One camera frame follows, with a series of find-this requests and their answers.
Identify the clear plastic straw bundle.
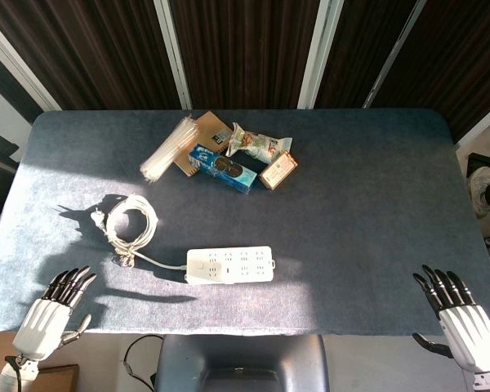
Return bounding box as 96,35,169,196
140,116,201,185

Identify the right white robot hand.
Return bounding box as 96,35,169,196
411,264,490,375

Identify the small brown labelled box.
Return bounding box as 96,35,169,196
259,149,299,191

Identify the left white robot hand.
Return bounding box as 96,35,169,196
11,265,98,363

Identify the blue table cloth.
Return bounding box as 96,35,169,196
0,108,490,336

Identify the blue cookie box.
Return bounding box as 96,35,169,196
187,143,258,195

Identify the thin black floor cable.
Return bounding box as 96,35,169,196
122,334,164,383

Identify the white partition frame post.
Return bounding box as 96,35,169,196
153,0,194,110
0,11,63,112
296,0,345,109

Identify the white power strip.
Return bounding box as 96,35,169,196
186,245,277,286

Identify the white sneaker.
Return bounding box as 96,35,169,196
468,166,490,217

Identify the white snack bag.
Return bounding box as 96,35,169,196
225,122,294,165

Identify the brown kraft notebook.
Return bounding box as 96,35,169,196
173,110,234,178

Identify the grey partition frame post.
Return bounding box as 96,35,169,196
362,0,428,109

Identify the coiled white power cable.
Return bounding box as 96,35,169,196
90,194,189,271

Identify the dark striped partition panel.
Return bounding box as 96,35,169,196
316,0,418,109
0,0,181,111
169,0,320,110
371,0,490,142

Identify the brown cardboard box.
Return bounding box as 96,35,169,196
35,364,81,392

